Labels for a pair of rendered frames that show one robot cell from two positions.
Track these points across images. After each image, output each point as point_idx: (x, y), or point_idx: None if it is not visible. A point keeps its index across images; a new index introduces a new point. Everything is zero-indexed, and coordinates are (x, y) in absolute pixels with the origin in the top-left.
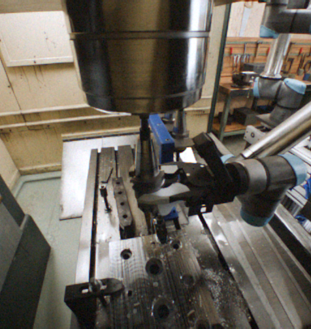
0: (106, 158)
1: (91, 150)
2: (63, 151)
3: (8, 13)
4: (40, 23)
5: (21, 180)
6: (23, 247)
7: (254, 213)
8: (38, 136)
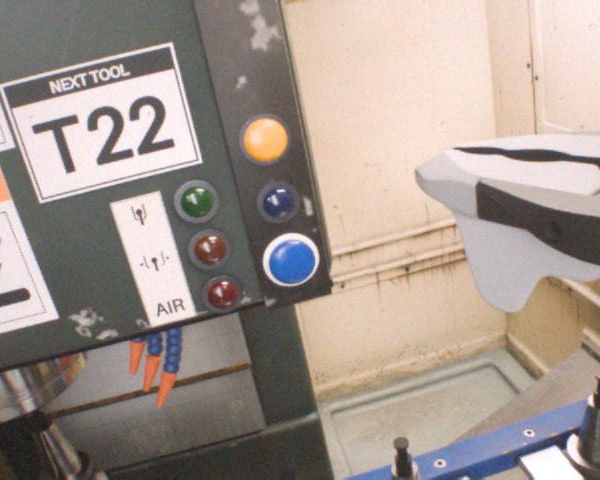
0: (517, 469)
1: None
2: (556, 368)
3: None
4: None
5: (489, 356)
6: (260, 446)
7: None
8: (550, 298)
